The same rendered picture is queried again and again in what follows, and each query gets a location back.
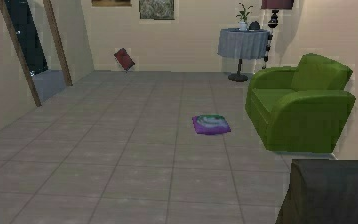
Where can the dark grey cloth covered furniture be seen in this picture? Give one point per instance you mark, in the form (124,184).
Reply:
(330,191)

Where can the brown framed picture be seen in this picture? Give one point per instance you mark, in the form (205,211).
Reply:
(111,2)

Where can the round table with grey cloth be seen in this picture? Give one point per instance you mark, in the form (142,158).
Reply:
(243,43)

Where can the green armchair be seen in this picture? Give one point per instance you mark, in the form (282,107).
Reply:
(297,110)

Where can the dark round object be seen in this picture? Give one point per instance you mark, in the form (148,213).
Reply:
(254,25)

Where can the brown door frame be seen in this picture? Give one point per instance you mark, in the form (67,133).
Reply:
(58,43)

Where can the grey green framed picture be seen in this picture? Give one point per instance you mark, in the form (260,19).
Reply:
(156,9)

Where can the purple floor cushion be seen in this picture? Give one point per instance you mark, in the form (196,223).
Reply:
(211,124)

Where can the green plant in white pot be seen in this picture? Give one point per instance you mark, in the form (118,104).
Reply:
(243,16)

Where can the black floor lamp red shade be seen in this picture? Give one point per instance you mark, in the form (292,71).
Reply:
(273,20)

